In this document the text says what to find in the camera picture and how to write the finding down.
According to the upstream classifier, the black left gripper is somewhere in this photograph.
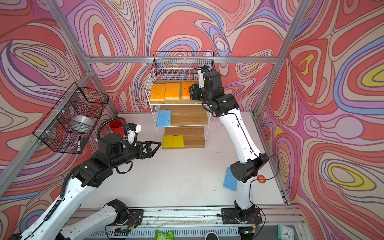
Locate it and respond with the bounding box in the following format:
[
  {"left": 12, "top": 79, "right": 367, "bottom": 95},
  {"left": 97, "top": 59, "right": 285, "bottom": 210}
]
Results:
[{"left": 108, "top": 140, "right": 161, "bottom": 171}]

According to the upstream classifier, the yellow thick sponge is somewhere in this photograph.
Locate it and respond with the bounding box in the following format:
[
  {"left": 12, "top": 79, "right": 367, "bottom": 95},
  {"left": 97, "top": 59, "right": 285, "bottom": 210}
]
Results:
[
  {"left": 173, "top": 135, "right": 184, "bottom": 149},
  {"left": 163, "top": 135, "right": 174, "bottom": 149}
]

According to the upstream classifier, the blue sponge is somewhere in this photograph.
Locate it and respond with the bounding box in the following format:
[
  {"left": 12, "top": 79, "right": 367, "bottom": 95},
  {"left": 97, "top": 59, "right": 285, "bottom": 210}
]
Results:
[
  {"left": 223, "top": 168, "right": 238, "bottom": 191},
  {"left": 157, "top": 110, "right": 171, "bottom": 128}
]

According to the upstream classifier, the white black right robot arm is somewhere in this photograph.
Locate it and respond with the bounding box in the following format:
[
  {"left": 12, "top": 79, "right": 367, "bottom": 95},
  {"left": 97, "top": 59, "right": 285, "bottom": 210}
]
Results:
[{"left": 189, "top": 70, "right": 281, "bottom": 227}]

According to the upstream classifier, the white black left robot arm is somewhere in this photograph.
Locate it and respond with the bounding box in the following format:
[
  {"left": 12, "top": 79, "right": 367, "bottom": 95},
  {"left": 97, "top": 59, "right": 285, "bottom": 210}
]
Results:
[{"left": 9, "top": 118, "right": 161, "bottom": 240}]

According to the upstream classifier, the red plastic cup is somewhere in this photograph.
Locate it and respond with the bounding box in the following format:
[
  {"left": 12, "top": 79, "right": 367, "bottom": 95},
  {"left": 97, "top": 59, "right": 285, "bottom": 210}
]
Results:
[{"left": 109, "top": 117, "right": 128, "bottom": 136}]

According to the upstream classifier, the black marker pen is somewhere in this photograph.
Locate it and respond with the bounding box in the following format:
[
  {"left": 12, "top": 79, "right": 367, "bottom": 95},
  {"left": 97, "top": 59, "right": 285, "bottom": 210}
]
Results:
[{"left": 77, "top": 136, "right": 82, "bottom": 154}]

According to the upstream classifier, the green snack packet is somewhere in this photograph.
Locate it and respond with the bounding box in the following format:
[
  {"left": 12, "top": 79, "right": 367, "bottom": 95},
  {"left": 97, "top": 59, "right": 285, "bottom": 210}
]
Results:
[{"left": 155, "top": 230, "right": 175, "bottom": 240}]

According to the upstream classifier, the small orange round sticker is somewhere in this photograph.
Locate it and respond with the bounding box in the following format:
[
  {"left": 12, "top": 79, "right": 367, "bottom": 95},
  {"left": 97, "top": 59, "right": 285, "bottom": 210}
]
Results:
[{"left": 257, "top": 175, "right": 267, "bottom": 184}]

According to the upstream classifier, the teal desk clock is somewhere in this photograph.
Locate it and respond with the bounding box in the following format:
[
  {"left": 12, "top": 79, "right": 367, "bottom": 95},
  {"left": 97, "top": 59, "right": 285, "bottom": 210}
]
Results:
[{"left": 278, "top": 225, "right": 295, "bottom": 240}]

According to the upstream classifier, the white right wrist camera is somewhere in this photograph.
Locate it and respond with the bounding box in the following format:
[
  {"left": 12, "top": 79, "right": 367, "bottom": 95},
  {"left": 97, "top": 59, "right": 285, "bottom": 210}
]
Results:
[{"left": 197, "top": 65, "right": 211, "bottom": 74}]

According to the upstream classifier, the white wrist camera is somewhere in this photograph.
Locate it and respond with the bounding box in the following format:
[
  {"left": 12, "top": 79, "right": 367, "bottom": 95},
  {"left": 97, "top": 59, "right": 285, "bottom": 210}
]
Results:
[
  {"left": 125, "top": 123, "right": 142, "bottom": 147},
  {"left": 197, "top": 65, "right": 211, "bottom": 74}
]

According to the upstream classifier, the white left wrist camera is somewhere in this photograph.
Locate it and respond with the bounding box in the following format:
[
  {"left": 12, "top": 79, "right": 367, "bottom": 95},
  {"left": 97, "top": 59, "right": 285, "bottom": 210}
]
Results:
[{"left": 125, "top": 123, "right": 142, "bottom": 147}]

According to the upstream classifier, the white wire wooden shelf rack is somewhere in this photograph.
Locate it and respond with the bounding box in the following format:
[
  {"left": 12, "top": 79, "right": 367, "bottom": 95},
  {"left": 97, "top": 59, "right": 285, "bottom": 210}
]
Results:
[{"left": 146, "top": 67, "right": 211, "bottom": 149}]

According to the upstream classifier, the aluminium frame post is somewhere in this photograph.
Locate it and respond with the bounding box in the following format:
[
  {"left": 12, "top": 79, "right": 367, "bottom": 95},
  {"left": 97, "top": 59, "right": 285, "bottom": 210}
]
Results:
[{"left": 253, "top": 1, "right": 312, "bottom": 116}]

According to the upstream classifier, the black wire wall basket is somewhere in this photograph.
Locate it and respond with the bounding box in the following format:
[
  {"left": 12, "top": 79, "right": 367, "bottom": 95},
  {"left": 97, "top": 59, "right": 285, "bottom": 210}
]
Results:
[{"left": 33, "top": 83, "right": 109, "bottom": 154}]

